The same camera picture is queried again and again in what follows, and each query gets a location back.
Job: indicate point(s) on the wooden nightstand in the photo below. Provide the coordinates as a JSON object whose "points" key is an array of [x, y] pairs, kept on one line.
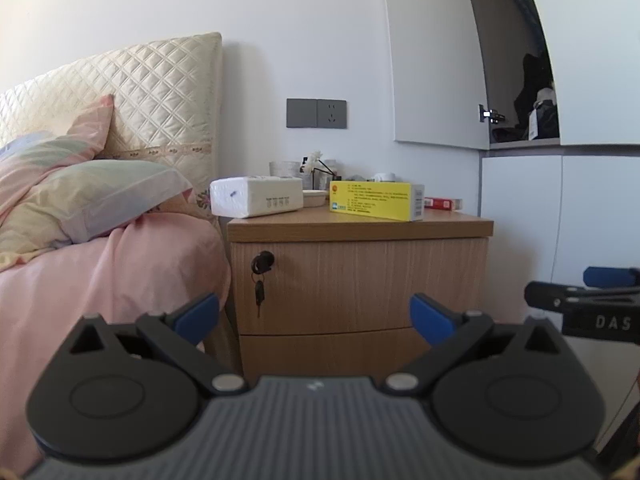
{"points": [[350, 227]]}

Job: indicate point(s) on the white tissue pack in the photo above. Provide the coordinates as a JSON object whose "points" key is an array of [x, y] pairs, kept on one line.
{"points": [[255, 197]]}

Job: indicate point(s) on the white round jar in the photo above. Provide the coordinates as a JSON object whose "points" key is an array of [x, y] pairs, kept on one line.
{"points": [[385, 177]]}

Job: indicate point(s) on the cream quilted headboard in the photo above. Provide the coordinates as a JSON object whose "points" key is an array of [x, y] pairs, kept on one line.
{"points": [[160, 95]]}

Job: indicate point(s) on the grey wall switch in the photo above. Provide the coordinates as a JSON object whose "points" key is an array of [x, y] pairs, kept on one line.
{"points": [[301, 113]]}

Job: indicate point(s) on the metal door hinge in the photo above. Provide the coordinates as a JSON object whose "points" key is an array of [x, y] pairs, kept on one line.
{"points": [[492, 115]]}

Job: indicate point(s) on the pink blanket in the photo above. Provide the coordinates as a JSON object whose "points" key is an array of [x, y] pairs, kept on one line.
{"points": [[100, 270]]}

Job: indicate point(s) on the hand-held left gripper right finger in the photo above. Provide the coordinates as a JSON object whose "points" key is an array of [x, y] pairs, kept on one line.
{"points": [[430, 317]]}

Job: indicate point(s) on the dark clothes pile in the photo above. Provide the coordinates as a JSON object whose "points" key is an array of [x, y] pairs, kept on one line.
{"points": [[535, 85]]}

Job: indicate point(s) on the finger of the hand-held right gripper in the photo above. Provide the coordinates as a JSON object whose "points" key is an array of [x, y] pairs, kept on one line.
{"points": [[610, 277], [555, 296]]}

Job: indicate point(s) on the white shallow dish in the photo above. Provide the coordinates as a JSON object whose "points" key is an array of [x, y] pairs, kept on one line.
{"points": [[315, 198]]}

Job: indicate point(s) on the wooden nightstand drawer without lock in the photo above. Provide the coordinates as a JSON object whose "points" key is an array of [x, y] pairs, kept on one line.
{"points": [[325, 352]]}

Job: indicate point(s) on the reed diffuser with white flower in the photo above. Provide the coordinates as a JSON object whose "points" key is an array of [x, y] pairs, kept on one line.
{"points": [[313, 160]]}

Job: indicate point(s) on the clear glass cup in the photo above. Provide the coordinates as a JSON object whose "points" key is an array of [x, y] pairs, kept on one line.
{"points": [[283, 169]]}

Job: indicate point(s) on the white wardrobe door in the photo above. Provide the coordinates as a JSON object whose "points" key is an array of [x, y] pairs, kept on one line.
{"points": [[430, 50]]}

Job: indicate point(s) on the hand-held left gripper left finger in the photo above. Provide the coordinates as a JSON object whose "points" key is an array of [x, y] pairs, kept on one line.
{"points": [[197, 317]]}

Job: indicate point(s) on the yellow medicine box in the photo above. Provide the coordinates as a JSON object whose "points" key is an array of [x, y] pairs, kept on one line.
{"points": [[370, 201]]}

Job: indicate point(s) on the pink pillow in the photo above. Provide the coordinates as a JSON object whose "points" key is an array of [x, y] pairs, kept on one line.
{"points": [[85, 130]]}

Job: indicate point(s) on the white wardrobe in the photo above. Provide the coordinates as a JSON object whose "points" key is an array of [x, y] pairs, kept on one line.
{"points": [[590, 195]]}

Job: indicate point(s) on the grey wall socket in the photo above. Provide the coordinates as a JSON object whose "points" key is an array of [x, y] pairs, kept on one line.
{"points": [[332, 113]]}

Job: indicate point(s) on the black drawer key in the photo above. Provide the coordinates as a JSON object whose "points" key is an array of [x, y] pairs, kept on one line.
{"points": [[261, 265]]}

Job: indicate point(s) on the pastel striped pillow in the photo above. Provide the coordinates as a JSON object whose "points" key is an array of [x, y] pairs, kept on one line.
{"points": [[100, 195]]}

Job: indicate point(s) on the red cigarette box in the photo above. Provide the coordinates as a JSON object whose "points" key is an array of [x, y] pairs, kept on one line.
{"points": [[440, 204]]}

